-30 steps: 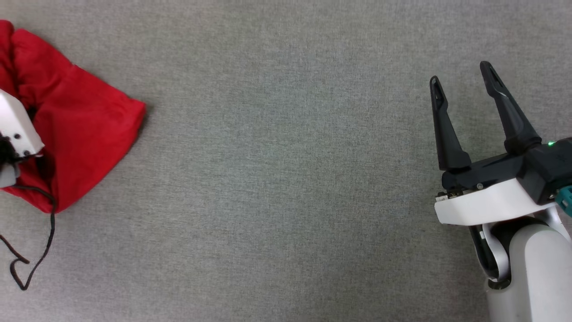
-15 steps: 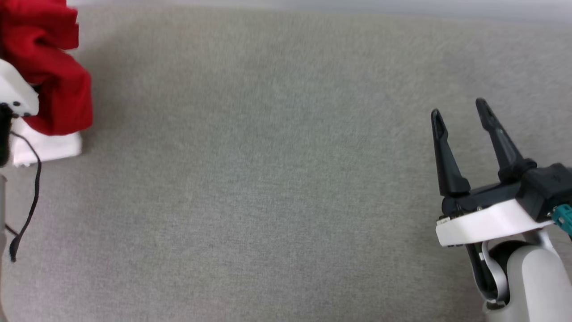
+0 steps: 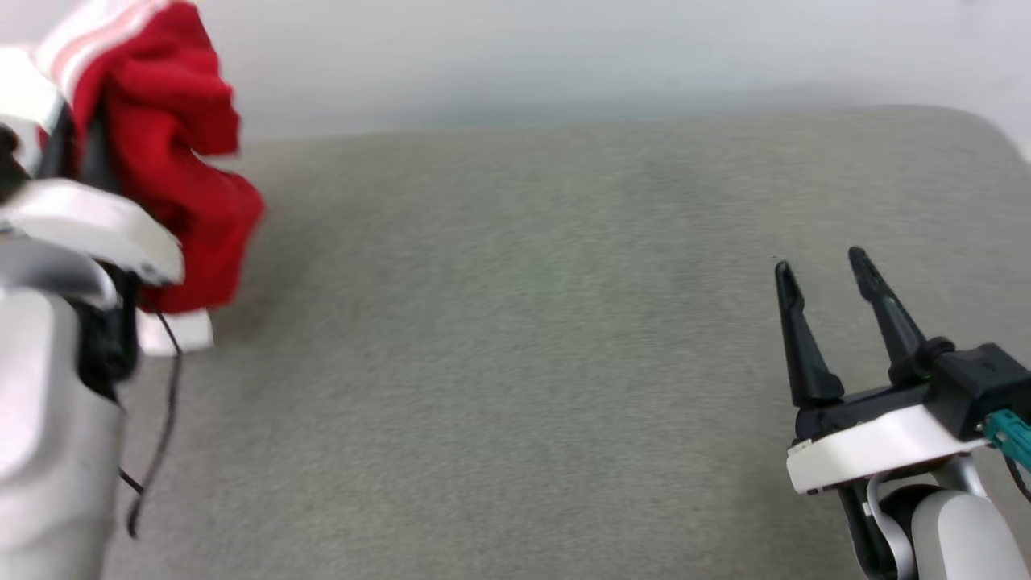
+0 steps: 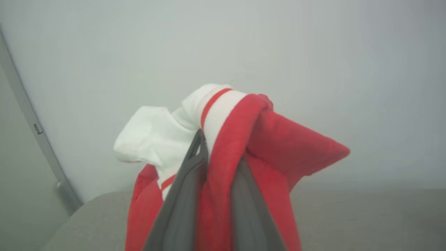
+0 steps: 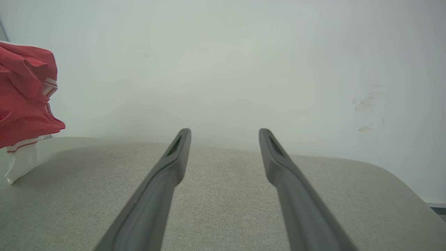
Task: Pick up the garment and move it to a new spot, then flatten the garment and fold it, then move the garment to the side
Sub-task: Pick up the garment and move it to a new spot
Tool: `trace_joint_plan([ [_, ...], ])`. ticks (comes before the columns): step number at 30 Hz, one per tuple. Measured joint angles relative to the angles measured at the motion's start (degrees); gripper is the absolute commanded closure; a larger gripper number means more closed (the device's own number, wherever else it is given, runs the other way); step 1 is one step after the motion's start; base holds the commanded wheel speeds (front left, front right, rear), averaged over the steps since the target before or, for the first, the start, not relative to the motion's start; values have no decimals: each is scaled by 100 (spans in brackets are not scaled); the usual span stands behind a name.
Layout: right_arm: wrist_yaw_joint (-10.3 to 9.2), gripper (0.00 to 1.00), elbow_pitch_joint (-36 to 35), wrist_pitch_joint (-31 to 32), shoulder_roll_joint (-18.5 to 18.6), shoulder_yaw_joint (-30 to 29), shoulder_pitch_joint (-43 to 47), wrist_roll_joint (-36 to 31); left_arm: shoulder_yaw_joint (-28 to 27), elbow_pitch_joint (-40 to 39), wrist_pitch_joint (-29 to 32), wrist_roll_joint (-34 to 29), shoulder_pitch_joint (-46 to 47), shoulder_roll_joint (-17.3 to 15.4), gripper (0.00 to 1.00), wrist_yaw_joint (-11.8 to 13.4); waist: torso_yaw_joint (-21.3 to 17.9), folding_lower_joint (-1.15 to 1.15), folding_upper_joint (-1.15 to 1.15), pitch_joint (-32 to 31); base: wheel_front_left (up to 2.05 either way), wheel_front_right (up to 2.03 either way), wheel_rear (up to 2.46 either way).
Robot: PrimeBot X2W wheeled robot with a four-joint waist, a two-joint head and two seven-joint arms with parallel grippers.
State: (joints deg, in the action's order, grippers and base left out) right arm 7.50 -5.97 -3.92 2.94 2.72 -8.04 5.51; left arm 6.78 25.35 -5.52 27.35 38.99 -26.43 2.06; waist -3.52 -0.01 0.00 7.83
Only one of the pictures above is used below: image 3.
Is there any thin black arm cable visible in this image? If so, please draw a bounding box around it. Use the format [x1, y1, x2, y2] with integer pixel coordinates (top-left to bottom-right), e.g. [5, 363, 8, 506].
[119, 310, 184, 539]

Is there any teal right camera connector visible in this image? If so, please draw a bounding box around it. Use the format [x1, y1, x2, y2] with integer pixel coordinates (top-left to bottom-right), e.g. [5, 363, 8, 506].
[983, 408, 1031, 470]

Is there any red number 23 jersey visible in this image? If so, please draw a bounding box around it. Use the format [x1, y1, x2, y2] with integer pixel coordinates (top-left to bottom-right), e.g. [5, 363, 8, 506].
[32, 0, 265, 357]

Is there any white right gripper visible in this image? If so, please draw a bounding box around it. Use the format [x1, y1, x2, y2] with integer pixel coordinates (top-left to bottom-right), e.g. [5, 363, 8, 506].
[774, 246, 992, 496]

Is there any grey fabric sofa seat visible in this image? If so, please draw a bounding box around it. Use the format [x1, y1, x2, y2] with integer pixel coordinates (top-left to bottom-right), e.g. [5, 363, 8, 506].
[97, 105, 1031, 580]

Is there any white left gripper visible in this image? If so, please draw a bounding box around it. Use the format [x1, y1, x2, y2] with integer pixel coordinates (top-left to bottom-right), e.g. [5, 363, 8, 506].
[0, 105, 186, 284]

